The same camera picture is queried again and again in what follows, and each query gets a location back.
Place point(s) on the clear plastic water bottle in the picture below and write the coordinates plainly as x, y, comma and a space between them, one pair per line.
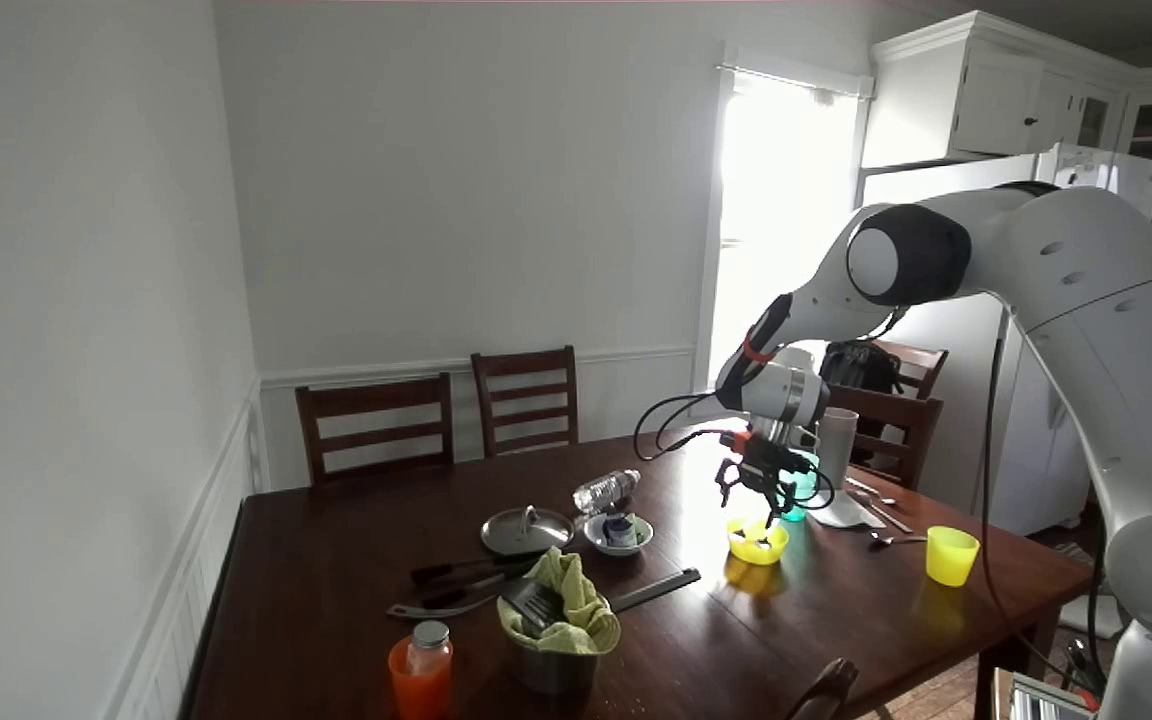
604, 491

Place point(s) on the white kitchen cabinet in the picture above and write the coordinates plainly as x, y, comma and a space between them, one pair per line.
990, 95

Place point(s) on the white napkin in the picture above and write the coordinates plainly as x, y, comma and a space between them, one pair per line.
850, 514

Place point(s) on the orange liquid bottle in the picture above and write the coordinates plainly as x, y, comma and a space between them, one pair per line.
421, 672

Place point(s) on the brown wooden chair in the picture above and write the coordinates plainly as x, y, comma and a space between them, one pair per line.
824, 687

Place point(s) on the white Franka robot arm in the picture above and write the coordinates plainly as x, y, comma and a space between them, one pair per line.
1110, 345

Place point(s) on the yellow cloth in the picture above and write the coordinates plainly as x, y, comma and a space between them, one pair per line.
569, 601

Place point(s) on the dark wooden slat chair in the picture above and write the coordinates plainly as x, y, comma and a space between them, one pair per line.
903, 413
522, 362
374, 398

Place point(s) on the small yellow cup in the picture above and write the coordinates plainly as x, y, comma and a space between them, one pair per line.
951, 558

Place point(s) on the black kitchen utensil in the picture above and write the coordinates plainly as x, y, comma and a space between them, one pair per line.
448, 587

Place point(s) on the small metal pot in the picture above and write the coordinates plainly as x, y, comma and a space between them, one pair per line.
549, 672

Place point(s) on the white door frame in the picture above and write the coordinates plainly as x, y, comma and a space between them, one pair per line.
719, 227

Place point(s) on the white refrigerator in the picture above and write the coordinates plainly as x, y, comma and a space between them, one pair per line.
960, 400

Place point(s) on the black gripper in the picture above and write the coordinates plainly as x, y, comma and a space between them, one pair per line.
769, 457

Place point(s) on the metal pot lid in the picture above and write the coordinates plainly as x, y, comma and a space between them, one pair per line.
522, 530

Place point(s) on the green translucent plastic cup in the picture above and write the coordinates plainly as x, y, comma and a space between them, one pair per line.
806, 505

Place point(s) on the yellow plastic bowl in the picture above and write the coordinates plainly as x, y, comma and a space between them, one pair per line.
758, 549

